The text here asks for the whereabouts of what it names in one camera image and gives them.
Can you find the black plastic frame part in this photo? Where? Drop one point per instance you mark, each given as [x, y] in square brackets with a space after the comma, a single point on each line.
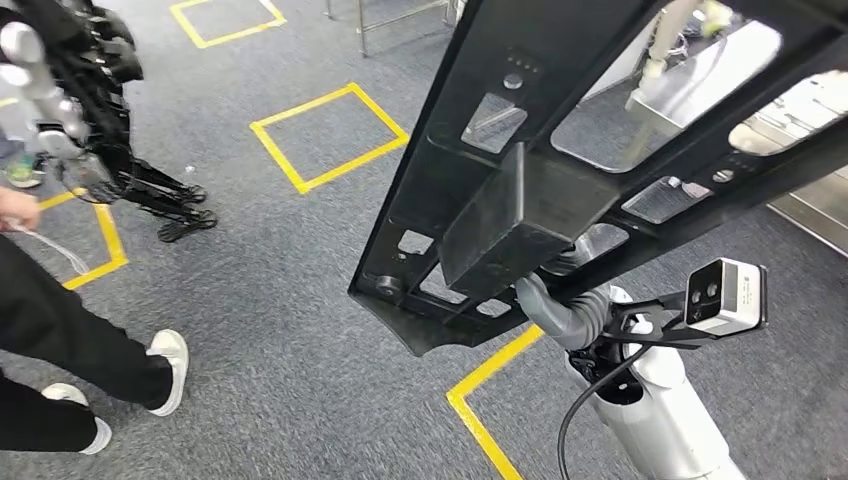
[530, 218]

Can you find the white side table steel legs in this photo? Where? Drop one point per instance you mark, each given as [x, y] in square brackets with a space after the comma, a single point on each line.
[361, 26]

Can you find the person's hand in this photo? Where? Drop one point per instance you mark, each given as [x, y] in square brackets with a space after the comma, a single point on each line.
[20, 208]

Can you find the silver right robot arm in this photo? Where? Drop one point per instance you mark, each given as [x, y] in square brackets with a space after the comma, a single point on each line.
[662, 424]

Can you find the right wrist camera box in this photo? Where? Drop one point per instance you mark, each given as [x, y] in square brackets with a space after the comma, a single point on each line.
[729, 298]

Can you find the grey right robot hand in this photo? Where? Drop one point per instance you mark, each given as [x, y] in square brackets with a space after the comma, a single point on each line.
[546, 314]

